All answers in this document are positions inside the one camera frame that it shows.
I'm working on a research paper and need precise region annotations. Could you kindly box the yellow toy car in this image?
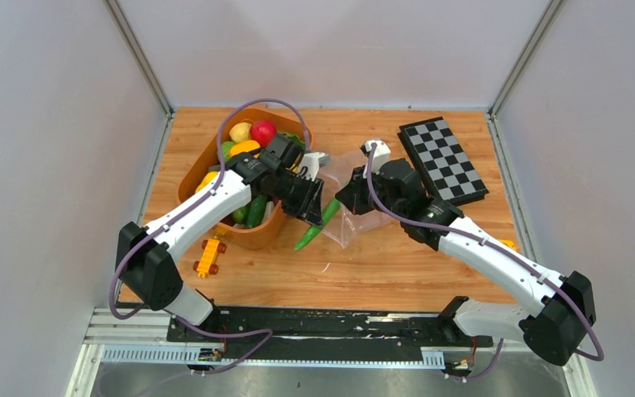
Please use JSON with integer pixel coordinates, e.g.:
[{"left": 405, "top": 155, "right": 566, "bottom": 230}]
[{"left": 193, "top": 238, "right": 227, "bottom": 279}]

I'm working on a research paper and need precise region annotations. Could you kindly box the yellow bell pepper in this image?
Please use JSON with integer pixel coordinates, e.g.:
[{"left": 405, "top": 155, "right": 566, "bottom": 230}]
[{"left": 228, "top": 140, "right": 261, "bottom": 157}]

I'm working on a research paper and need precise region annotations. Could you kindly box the green mango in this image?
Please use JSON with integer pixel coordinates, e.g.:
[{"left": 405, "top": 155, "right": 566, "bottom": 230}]
[{"left": 232, "top": 204, "right": 250, "bottom": 224}]

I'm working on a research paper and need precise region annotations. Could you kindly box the orange plastic basket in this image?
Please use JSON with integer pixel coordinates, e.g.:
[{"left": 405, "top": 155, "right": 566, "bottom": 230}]
[{"left": 177, "top": 107, "right": 304, "bottom": 250}]

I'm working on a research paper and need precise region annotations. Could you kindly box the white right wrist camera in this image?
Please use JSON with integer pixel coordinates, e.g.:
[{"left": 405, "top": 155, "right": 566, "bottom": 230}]
[{"left": 360, "top": 138, "right": 391, "bottom": 176}]

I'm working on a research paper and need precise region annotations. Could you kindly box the dark green cucumber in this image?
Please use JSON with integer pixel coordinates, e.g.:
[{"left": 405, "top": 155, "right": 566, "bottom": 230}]
[{"left": 246, "top": 194, "right": 268, "bottom": 229}]

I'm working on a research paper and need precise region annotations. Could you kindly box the clear zip top bag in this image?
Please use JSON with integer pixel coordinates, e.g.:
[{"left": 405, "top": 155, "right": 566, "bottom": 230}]
[{"left": 317, "top": 149, "right": 394, "bottom": 248}]

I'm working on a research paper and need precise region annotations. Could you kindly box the yellow pear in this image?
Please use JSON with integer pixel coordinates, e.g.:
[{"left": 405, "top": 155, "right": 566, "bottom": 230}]
[{"left": 195, "top": 171, "right": 219, "bottom": 193}]

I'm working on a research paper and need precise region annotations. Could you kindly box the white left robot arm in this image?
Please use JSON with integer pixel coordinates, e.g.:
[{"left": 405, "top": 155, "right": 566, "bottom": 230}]
[{"left": 115, "top": 135, "right": 329, "bottom": 342}]

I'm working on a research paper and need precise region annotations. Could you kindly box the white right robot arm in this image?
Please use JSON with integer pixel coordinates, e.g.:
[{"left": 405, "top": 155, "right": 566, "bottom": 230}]
[{"left": 336, "top": 159, "right": 605, "bottom": 366}]

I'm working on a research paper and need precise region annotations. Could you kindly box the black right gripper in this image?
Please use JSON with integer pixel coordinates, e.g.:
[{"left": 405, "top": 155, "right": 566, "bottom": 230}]
[{"left": 336, "top": 165, "right": 405, "bottom": 221}]

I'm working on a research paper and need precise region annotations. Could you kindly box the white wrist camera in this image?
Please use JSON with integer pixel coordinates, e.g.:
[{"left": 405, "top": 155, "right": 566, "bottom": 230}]
[
  {"left": 297, "top": 151, "right": 331, "bottom": 180},
  {"left": 360, "top": 138, "right": 391, "bottom": 176}
]

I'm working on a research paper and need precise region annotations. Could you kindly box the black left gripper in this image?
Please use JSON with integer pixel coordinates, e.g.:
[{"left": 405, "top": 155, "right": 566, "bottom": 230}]
[{"left": 273, "top": 170, "right": 327, "bottom": 230}]

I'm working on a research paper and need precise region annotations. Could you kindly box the light green pepper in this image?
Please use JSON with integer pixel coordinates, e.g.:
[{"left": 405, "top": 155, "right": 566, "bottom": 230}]
[{"left": 294, "top": 198, "right": 342, "bottom": 252}]

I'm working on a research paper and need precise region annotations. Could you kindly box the black white checkerboard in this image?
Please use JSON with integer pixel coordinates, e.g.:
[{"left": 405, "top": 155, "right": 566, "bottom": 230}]
[{"left": 398, "top": 117, "right": 489, "bottom": 206}]

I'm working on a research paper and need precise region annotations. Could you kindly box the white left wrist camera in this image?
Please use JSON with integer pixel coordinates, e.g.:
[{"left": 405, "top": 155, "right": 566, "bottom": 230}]
[{"left": 297, "top": 151, "right": 331, "bottom": 180}]

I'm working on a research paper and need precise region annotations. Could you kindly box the white slotted cable duct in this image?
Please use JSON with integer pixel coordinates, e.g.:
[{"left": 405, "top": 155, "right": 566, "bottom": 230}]
[{"left": 101, "top": 345, "right": 445, "bottom": 370}]

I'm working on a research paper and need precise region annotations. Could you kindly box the yellow lemon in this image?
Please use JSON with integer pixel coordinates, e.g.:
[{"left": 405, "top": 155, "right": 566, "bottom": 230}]
[{"left": 229, "top": 122, "right": 252, "bottom": 143}]

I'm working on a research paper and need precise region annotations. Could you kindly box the green lime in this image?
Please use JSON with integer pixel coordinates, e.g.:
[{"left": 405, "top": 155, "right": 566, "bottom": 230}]
[{"left": 221, "top": 141, "right": 236, "bottom": 162}]

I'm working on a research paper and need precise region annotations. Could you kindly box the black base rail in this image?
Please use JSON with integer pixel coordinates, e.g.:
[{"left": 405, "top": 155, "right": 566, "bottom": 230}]
[{"left": 166, "top": 295, "right": 494, "bottom": 366}]

